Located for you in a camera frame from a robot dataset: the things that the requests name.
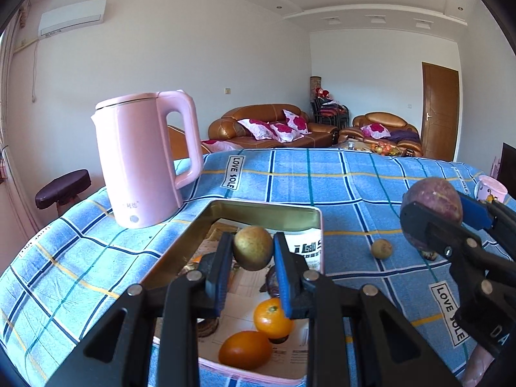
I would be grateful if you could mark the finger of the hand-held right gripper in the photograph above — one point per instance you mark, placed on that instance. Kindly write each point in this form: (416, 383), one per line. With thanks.
(477, 211)
(427, 225)

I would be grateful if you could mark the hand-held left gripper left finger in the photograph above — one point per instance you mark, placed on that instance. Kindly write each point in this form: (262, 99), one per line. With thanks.
(219, 274)

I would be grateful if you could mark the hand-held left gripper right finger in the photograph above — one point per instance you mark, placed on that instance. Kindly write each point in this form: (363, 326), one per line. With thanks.
(284, 274)

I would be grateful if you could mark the cut purple sweet potato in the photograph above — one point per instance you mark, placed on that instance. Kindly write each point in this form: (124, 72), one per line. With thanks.
(271, 281)

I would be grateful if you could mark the round purple sweet potato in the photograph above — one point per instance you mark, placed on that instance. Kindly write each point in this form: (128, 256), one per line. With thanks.
(431, 199)

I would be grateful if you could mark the orange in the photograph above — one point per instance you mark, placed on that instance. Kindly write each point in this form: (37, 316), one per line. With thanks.
(196, 258)
(245, 350)
(272, 318)

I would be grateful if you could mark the small brown pear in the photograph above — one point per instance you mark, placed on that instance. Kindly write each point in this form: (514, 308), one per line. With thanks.
(381, 248)
(252, 248)

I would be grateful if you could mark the pink metal tin box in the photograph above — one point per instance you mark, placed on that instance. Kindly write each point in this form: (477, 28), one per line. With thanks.
(181, 246)

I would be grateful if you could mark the dark brown round fruit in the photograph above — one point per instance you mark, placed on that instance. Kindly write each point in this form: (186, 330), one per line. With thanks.
(207, 326)

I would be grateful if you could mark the person's right forearm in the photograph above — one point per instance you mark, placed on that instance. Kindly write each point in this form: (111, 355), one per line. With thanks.
(477, 367)

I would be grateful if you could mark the pink cartoon mug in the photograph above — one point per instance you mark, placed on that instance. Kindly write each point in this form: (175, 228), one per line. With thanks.
(490, 189)

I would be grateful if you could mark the printed paper sheet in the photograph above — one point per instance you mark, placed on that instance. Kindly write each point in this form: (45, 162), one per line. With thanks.
(306, 250)

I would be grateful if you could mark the black television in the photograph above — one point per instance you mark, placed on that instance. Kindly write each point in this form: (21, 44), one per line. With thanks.
(508, 165)

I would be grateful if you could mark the coffee table with snacks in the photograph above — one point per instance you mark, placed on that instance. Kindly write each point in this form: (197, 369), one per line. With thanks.
(379, 148)

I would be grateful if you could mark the blue plaid tablecloth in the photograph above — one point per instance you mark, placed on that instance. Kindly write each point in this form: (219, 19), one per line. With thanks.
(282, 181)

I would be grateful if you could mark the purple blanket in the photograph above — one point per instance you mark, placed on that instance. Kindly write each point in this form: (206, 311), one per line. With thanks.
(403, 135)

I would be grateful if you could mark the brown wooden door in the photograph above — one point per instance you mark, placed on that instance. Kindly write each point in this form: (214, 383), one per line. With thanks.
(439, 113)

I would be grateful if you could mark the white red floral pillow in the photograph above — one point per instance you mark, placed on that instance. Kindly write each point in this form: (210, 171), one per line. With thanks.
(375, 130)
(297, 121)
(284, 129)
(256, 127)

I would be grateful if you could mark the brown leather loveseat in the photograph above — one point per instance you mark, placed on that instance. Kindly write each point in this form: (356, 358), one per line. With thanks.
(383, 119)

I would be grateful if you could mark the brown leather armchair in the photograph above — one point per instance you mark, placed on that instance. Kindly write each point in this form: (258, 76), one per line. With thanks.
(179, 143)

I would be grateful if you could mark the pink electric kettle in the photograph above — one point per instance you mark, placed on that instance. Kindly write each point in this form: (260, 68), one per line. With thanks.
(133, 161)

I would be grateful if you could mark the stacked dark chairs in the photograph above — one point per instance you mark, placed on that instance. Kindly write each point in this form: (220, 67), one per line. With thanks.
(330, 113)

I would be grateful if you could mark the brown leather sofa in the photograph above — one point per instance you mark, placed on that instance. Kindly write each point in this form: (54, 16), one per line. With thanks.
(262, 112)

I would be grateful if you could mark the dark round stool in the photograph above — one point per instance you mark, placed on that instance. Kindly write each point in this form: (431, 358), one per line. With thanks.
(62, 187)

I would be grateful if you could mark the tall patterned floor vase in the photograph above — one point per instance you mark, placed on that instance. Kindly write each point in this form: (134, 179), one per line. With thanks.
(314, 84)

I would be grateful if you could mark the white wall air conditioner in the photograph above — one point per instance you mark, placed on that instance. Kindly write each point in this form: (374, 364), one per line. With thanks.
(72, 18)

